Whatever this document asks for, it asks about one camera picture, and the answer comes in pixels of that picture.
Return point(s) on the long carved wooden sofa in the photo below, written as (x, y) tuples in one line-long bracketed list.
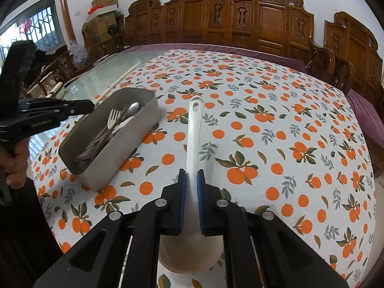
[(228, 15)]

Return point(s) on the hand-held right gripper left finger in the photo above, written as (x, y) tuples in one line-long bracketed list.
[(182, 201)]

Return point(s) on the person's left hand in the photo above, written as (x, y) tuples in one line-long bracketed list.
[(19, 165)]

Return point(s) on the white and red flat box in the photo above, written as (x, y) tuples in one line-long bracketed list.
[(103, 10)]

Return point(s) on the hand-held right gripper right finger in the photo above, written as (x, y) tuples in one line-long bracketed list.
[(201, 201)]

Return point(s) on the clear plastic bag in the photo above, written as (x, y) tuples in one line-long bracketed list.
[(79, 54)]

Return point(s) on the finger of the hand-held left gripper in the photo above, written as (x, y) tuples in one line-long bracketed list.
[(66, 107), (39, 123)]

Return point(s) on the wooden armchair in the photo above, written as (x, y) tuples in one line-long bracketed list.
[(51, 72)]

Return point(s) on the rectangular metal box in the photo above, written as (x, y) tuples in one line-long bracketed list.
[(120, 156)]

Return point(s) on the short carved wooden sofa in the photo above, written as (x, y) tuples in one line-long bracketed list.
[(357, 48)]

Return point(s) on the red hanging decoration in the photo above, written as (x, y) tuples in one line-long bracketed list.
[(25, 26)]

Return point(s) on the short purple seat cushion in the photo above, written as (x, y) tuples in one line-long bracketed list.
[(366, 120)]

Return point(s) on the white plastic fork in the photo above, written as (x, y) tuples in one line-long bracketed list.
[(113, 120)]

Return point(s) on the orange print tablecloth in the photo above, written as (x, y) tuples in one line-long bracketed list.
[(270, 126)]

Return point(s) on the person's left forearm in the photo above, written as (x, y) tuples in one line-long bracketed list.
[(24, 234)]

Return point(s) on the window with metal grille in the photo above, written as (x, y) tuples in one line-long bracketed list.
[(30, 27)]

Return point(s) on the plain metal spoon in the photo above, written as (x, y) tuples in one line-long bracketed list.
[(133, 106)]

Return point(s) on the long purple seat cushion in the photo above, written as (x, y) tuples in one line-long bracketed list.
[(228, 51)]

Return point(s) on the large white plastic ladle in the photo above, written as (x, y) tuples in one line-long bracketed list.
[(193, 144)]

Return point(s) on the carved wooden chair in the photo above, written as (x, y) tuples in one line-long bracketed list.
[(330, 66)]

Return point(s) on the long wooden stick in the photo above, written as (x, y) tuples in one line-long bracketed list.
[(120, 78)]

